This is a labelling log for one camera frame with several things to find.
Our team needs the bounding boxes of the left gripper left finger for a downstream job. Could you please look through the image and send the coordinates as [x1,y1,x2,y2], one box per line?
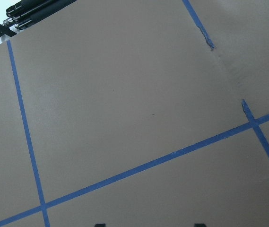
[94,223,106,227]

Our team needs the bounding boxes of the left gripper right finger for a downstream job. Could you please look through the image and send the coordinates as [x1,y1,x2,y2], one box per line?
[194,223,207,227]

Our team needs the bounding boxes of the black folded tripod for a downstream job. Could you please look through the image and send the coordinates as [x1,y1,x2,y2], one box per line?
[0,0,74,38]

